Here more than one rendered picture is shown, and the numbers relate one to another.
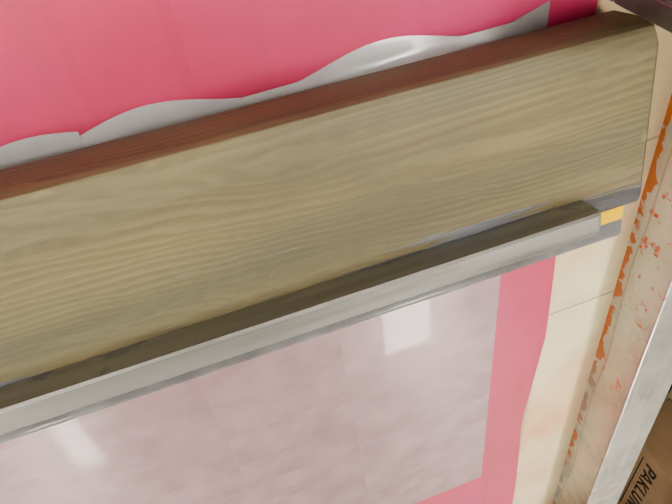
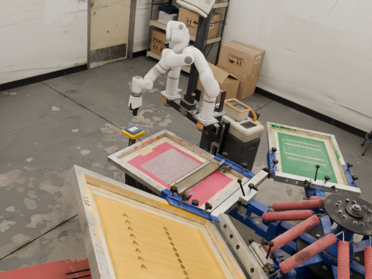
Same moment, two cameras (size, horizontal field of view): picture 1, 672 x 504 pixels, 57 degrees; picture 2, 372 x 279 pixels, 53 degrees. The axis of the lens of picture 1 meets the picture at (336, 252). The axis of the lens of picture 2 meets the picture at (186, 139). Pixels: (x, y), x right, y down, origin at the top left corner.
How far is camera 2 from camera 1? 2.29 m
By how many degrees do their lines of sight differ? 55
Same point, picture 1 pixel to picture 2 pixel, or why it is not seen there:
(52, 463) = (187, 166)
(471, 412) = (152, 172)
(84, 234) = (199, 177)
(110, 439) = (185, 168)
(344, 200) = (189, 181)
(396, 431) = (159, 170)
